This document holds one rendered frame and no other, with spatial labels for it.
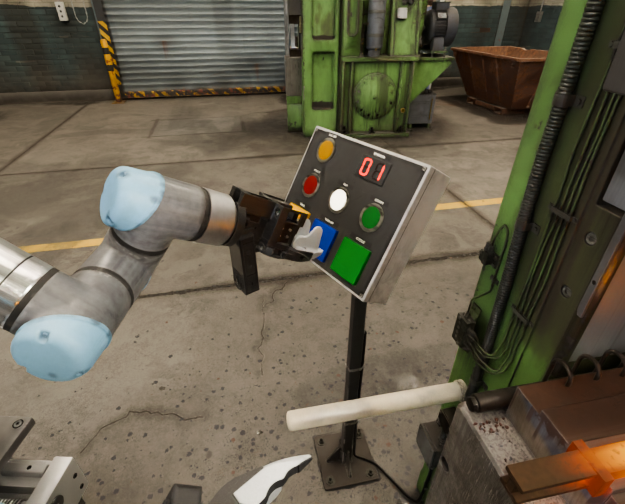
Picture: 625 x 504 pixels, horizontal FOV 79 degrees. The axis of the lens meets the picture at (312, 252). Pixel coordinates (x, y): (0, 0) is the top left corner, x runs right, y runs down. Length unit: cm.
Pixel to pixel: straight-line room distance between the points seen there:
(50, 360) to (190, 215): 21
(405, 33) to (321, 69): 106
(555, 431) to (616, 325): 26
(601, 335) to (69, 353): 76
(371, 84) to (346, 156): 429
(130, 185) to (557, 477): 56
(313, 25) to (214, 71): 343
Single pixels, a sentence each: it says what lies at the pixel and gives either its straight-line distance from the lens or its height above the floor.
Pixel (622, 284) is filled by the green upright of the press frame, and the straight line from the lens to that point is 73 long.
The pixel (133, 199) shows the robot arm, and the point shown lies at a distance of 47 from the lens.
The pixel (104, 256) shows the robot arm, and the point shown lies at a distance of 52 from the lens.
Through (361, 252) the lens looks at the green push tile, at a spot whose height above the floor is 103.
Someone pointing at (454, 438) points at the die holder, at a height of 85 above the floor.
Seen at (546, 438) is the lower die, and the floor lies 96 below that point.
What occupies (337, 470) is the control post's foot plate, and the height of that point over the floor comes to 1.
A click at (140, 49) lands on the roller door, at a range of 819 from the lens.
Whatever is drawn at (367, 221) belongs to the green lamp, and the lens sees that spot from 75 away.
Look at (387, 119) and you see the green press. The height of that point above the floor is 22.
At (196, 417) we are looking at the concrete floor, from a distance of 179.
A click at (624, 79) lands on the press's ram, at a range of 48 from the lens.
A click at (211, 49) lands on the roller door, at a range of 809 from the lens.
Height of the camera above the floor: 143
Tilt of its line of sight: 33 degrees down
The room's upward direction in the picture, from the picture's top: straight up
